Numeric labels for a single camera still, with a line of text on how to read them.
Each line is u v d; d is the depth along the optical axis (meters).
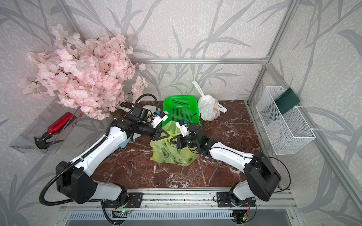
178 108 1.16
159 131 0.67
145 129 0.65
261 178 0.42
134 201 0.72
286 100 0.72
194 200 0.75
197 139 0.63
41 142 0.58
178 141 0.72
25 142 0.57
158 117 0.69
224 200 0.75
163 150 0.79
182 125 0.72
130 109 0.97
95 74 0.59
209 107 0.97
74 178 0.40
